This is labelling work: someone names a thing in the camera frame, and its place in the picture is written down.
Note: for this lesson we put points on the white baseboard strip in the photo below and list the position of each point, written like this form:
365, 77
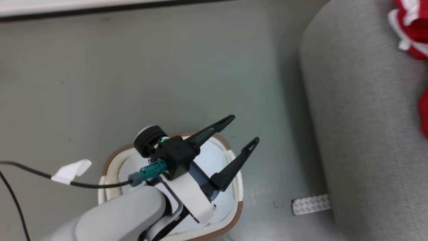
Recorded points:
67, 6

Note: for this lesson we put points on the grey fabric sofa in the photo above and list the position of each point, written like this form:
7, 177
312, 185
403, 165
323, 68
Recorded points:
367, 134

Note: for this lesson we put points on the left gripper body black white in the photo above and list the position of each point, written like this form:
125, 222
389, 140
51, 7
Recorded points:
177, 154

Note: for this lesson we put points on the white tape label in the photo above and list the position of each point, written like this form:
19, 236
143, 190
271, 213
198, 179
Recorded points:
71, 171

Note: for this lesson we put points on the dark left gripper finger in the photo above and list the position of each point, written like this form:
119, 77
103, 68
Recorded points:
210, 132
234, 167

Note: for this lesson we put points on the red and white garment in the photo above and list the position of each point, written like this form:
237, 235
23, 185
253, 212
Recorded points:
416, 30

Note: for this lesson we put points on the white laundry basket brown rim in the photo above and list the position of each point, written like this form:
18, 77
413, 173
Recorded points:
230, 201

